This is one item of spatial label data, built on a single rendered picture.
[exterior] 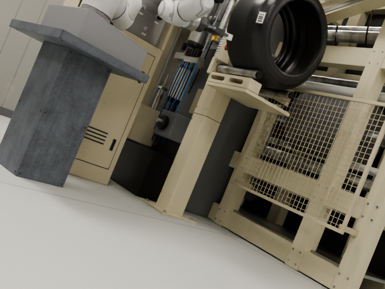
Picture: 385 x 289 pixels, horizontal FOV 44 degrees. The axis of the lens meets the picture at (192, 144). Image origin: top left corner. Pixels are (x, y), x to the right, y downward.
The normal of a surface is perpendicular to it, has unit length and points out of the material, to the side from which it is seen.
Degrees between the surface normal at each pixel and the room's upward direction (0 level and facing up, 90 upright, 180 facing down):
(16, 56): 90
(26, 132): 90
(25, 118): 90
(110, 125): 90
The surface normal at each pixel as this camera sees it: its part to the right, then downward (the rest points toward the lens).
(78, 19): -0.63, -0.27
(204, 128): 0.56, 0.22
